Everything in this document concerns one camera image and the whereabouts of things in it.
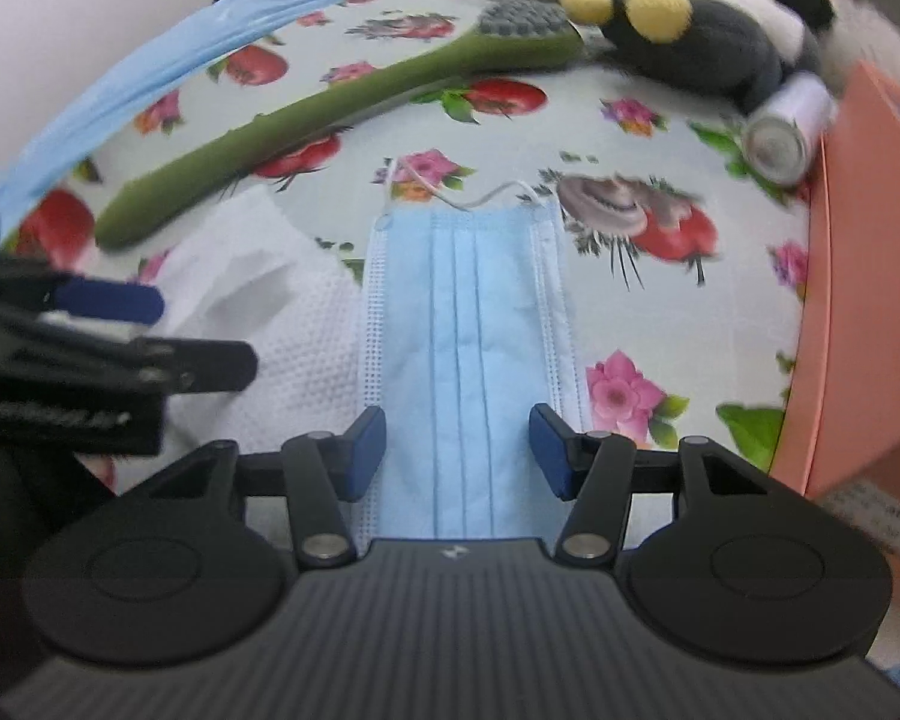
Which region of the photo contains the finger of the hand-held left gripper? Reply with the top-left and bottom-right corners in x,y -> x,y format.
0,270 -> 167,326
120,339 -> 260,396

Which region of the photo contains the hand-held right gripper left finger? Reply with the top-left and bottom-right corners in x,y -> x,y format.
120,405 -> 389,569

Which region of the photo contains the grey penguin plush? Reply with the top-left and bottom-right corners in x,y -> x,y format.
559,0 -> 833,107

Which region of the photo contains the orange cardboard box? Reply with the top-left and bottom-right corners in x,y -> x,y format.
769,64 -> 900,616

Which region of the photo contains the white embossed paper towel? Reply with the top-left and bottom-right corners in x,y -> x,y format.
141,186 -> 382,467

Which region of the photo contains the white spray can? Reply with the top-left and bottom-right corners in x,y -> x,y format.
742,79 -> 835,186

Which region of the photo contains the blue face mask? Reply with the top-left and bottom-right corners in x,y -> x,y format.
358,180 -> 595,542

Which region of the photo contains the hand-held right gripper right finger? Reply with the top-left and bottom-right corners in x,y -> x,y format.
529,403 -> 793,564

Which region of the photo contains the floral printed mat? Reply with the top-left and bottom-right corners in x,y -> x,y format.
0,0 -> 827,482

